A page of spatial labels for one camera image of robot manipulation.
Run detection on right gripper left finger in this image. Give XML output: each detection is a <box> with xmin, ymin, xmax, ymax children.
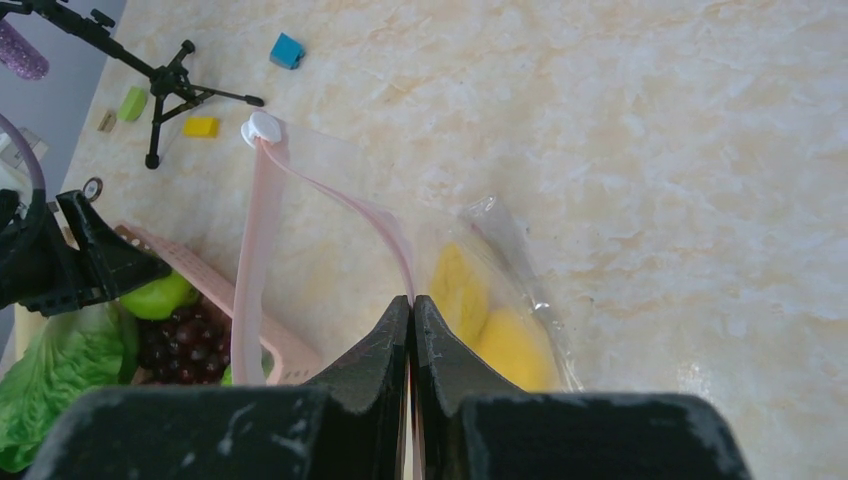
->
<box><xmin>26</xmin><ymin>296</ymin><xmax>411</xmax><ymax>479</ymax></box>

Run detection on yellow block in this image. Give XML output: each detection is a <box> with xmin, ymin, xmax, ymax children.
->
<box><xmin>182</xmin><ymin>116</ymin><xmax>220</xmax><ymax>139</ymax></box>

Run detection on purple microphone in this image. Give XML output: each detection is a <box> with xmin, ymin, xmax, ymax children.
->
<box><xmin>1</xmin><ymin>20</ymin><xmax>50</xmax><ymax>81</ymax></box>

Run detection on green lime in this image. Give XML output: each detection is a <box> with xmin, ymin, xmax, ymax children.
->
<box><xmin>219</xmin><ymin>365</ymin><xmax>233</xmax><ymax>386</ymax></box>

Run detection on yellow lemon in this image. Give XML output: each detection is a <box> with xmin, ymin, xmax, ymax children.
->
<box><xmin>429</xmin><ymin>243</ymin><xmax>489</xmax><ymax>345</ymax></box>

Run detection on small wooden cube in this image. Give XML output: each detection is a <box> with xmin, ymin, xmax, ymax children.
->
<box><xmin>96</xmin><ymin>109</ymin><xmax>118</xmax><ymax>134</ymax></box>

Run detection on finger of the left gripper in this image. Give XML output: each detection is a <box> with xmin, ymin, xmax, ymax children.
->
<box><xmin>56</xmin><ymin>190</ymin><xmax>172</xmax><ymax>305</ymax></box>

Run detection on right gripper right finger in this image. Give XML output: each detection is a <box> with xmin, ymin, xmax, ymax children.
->
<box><xmin>411</xmin><ymin>296</ymin><xmax>750</xmax><ymax>479</ymax></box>

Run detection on blue block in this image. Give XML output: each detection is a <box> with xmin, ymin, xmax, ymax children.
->
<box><xmin>269</xmin><ymin>33</ymin><xmax>306</xmax><ymax>70</ymax></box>

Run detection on green apple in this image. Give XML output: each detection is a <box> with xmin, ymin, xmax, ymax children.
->
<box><xmin>119</xmin><ymin>270</ymin><xmax>199</xmax><ymax>321</ymax></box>

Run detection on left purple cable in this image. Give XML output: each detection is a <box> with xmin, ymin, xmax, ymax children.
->
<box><xmin>0</xmin><ymin>112</ymin><xmax>48</xmax><ymax>220</ymax></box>

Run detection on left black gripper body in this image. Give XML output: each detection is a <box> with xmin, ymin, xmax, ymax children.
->
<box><xmin>1</xmin><ymin>189</ymin><xmax>85</xmax><ymax>317</ymax></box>

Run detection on green block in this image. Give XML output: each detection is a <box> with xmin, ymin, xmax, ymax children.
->
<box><xmin>117</xmin><ymin>86</ymin><xmax>148</xmax><ymax>122</ymax></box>

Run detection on pink plastic basket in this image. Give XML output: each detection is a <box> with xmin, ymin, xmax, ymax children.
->
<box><xmin>114</xmin><ymin>223</ymin><xmax>322</xmax><ymax>385</ymax></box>

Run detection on dark red grapes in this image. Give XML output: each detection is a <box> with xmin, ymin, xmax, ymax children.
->
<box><xmin>137</xmin><ymin>309</ymin><xmax>231</xmax><ymax>385</ymax></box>

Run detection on green lettuce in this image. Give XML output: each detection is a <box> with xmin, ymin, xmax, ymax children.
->
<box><xmin>1</xmin><ymin>302</ymin><xmax>139</xmax><ymax>473</ymax></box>

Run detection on clear zip top bag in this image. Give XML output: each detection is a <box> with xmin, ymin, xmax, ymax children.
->
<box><xmin>231</xmin><ymin>110</ymin><xmax>583</xmax><ymax>392</ymax></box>

